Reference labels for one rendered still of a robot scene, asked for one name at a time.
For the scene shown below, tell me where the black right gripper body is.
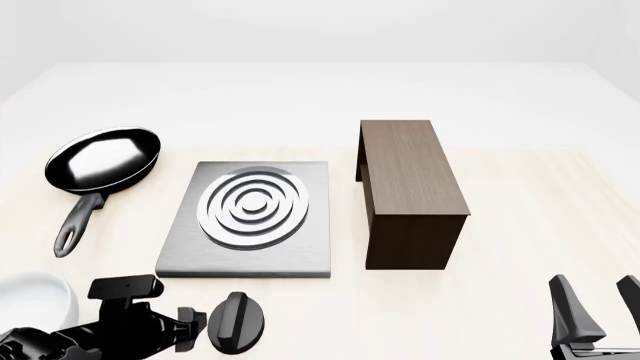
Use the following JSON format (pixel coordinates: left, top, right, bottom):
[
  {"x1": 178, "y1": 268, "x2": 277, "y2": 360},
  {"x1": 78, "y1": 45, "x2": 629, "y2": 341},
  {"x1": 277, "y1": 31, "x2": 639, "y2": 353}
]
[{"x1": 549, "y1": 338, "x2": 640, "y2": 360}]

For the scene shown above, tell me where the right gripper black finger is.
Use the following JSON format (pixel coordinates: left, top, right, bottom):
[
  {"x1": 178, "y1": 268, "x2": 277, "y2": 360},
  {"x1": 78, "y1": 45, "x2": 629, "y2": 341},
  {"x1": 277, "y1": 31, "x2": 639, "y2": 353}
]
[
  {"x1": 615, "y1": 274, "x2": 640, "y2": 334},
  {"x1": 548, "y1": 273, "x2": 607, "y2": 348}
]

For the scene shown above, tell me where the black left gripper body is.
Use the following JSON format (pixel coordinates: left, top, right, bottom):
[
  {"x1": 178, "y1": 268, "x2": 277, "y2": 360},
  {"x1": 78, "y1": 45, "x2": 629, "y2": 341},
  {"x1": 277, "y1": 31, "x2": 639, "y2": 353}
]
[{"x1": 174, "y1": 306, "x2": 209, "y2": 354}]

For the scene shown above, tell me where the round black stove knob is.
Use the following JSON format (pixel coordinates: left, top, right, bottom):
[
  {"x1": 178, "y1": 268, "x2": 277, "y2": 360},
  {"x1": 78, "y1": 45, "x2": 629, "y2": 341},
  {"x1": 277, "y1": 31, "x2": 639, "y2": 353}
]
[{"x1": 207, "y1": 291, "x2": 267, "y2": 356}]

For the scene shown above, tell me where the flat stove plate with rings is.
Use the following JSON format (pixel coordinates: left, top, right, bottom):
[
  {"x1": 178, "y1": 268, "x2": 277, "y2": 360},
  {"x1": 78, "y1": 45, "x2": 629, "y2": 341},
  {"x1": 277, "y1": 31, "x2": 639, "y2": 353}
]
[{"x1": 155, "y1": 160, "x2": 333, "y2": 280}]

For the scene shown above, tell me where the white bowl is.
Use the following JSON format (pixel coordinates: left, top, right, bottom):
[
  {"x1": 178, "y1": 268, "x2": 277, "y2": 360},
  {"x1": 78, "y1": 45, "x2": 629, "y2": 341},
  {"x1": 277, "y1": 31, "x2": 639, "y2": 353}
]
[{"x1": 0, "y1": 270, "x2": 81, "y2": 334}]

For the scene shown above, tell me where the black frying pan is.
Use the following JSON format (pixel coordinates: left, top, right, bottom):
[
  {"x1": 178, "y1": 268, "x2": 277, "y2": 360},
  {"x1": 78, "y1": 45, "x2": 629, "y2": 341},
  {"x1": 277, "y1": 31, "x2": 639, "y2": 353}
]
[{"x1": 44, "y1": 126, "x2": 163, "y2": 260}]

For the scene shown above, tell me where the dark brown wooden shelf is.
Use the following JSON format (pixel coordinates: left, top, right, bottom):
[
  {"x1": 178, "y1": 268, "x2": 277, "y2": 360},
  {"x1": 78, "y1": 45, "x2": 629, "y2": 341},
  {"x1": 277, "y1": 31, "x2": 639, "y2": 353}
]
[{"x1": 355, "y1": 119, "x2": 472, "y2": 272}]

